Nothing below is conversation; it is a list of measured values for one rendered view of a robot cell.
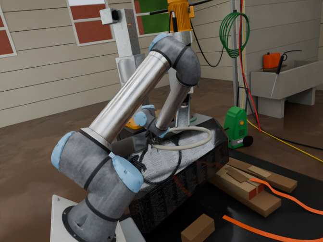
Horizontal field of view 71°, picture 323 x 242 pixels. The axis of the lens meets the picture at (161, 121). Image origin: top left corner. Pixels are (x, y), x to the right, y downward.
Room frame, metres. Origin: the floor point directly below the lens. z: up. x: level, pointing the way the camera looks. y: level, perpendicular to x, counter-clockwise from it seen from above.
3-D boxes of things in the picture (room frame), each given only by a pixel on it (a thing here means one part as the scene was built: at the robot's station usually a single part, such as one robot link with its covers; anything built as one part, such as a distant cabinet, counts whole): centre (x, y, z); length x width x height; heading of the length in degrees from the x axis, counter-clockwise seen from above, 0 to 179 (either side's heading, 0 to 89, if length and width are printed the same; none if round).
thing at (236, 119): (3.13, -1.09, 0.43); 0.35 x 0.35 x 0.87; 17
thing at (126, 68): (2.84, 0.05, 1.39); 0.74 x 0.34 x 0.25; 97
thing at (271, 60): (4.41, -2.33, 1.00); 0.50 x 0.22 x 0.33; 115
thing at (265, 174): (2.21, -1.02, 0.09); 0.25 x 0.10 x 0.01; 28
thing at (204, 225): (1.52, -0.16, 0.07); 0.30 x 0.12 x 0.12; 127
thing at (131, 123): (2.81, 0.24, 0.76); 0.49 x 0.49 x 0.05; 32
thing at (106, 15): (2.74, 0.38, 2.00); 0.20 x 0.18 x 0.15; 32
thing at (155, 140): (1.52, 0.08, 1.03); 0.09 x 0.08 x 0.12; 18
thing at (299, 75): (4.27, -2.53, 0.43); 1.30 x 0.62 x 0.86; 115
